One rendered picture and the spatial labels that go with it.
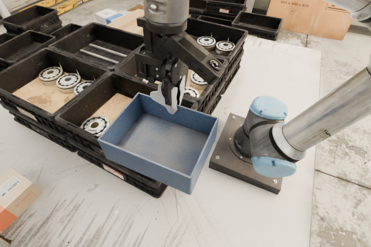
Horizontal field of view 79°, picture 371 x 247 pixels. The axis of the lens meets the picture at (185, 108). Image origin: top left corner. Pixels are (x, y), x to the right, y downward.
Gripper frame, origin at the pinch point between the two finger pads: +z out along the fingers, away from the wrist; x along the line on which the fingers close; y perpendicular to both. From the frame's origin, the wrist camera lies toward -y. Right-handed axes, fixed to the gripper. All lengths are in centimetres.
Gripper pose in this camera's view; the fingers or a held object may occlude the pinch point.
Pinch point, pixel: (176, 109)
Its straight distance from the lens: 51.5
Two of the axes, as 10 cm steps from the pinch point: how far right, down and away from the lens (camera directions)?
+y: -9.0, -3.1, 3.1
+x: -4.4, 5.8, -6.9
